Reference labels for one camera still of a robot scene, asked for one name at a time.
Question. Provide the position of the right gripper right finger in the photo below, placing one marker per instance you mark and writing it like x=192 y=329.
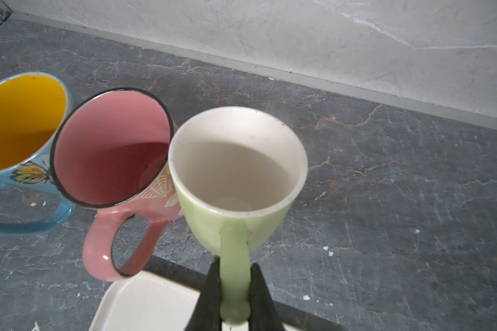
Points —
x=263 y=313

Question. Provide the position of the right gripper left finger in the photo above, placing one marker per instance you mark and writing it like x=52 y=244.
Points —
x=206 y=315

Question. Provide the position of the light green mug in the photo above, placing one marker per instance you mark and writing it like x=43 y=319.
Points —
x=237 y=172

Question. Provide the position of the pink cartoon mug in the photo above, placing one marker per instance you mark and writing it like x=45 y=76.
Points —
x=111 y=155

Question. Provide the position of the blue mug yellow inside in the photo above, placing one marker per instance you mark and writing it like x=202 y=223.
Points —
x=32 y=107

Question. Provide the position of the beige serving tray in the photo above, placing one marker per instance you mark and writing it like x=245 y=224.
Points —
x=149 y=302

